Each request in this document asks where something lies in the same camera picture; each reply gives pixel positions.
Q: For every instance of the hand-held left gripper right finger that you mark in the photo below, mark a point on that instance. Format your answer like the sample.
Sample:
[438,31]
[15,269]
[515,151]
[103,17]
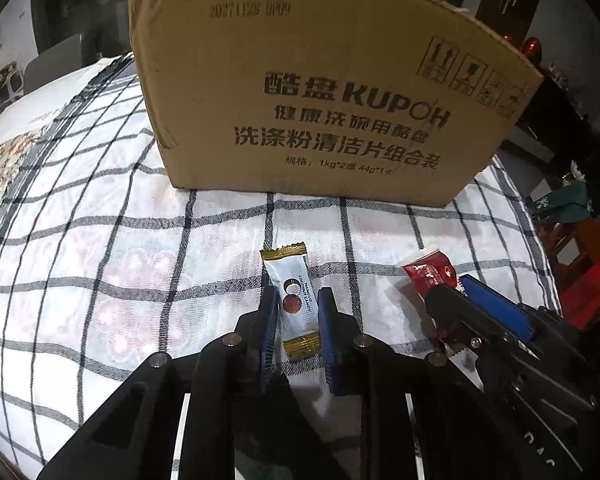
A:
[326,340]

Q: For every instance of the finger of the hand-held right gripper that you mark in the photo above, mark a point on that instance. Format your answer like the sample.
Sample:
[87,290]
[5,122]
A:
[500,310]
[452,315]

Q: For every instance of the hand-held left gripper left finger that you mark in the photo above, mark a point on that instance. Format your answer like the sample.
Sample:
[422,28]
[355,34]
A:
[268,332]

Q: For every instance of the white gold-ended candy packet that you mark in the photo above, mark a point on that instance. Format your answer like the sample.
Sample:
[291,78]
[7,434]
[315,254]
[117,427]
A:
[292,305]

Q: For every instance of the red snack packet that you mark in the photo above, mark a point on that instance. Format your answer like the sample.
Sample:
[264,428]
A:
[430,272]

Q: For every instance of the brown cardboard box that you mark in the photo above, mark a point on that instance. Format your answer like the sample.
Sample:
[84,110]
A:
[305,60]

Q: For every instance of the red wooden chair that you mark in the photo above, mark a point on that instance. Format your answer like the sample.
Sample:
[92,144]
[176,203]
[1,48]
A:
[590,270]

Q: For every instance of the dark green cloth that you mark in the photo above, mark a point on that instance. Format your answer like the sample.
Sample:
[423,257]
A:
[560,202]

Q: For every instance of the black white checked cloth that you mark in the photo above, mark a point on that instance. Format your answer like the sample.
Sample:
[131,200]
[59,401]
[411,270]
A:
[130,260]

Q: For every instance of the red balloons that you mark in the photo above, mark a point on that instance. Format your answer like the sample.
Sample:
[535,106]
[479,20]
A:
[532,49]

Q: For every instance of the floral patterned tablecloth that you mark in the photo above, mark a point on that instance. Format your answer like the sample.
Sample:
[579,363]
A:
[5,170]

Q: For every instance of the grey chair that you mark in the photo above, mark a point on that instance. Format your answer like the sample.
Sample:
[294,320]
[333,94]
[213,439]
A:
[55,65]

